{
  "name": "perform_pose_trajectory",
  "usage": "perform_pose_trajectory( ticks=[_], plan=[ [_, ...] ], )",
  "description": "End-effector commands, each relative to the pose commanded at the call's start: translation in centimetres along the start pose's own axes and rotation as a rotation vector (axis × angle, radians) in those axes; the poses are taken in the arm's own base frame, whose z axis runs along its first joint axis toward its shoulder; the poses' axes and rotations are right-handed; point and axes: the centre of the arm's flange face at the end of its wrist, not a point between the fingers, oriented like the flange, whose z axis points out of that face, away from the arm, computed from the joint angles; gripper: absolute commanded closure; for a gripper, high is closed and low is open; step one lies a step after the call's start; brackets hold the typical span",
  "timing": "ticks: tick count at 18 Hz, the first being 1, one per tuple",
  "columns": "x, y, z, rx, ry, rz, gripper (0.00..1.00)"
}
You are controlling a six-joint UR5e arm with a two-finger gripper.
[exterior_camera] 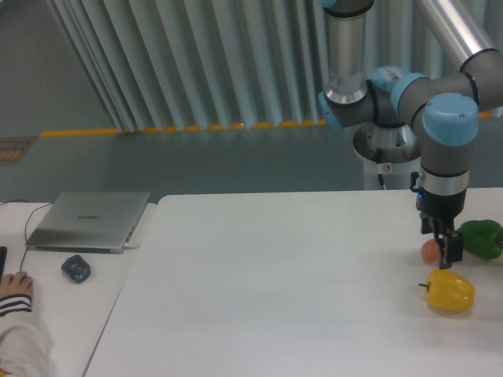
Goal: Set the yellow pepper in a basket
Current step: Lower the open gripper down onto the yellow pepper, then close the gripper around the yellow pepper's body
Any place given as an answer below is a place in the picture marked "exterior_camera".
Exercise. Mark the white side table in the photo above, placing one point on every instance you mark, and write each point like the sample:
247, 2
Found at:
74, 314

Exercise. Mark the white striped sleeve forearm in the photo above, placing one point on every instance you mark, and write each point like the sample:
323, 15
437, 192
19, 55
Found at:
25, 346

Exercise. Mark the black keyboard edge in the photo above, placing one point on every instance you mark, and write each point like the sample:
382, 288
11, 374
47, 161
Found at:
3, 256

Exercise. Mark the green bell pepper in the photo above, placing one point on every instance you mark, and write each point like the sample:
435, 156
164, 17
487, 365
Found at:
483, 238

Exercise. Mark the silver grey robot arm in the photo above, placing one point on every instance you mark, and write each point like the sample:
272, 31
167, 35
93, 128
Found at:
408, 116

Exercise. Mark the orange peach fruit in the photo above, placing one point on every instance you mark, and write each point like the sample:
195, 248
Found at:
430, 251

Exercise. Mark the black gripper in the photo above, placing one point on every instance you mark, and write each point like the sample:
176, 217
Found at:
437, 214

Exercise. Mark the white pleated curtain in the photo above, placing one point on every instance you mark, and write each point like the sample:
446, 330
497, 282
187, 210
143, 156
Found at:
201, 64

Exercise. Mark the silver closed laptop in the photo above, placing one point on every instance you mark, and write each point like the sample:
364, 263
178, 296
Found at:
94, 222

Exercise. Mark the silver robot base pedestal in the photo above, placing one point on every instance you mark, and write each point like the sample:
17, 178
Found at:
388, 155

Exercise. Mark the yellow bell pepper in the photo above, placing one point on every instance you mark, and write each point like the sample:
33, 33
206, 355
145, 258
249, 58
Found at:
448, 291

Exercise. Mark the person's hand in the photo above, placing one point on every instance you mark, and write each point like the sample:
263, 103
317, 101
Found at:
19, 284

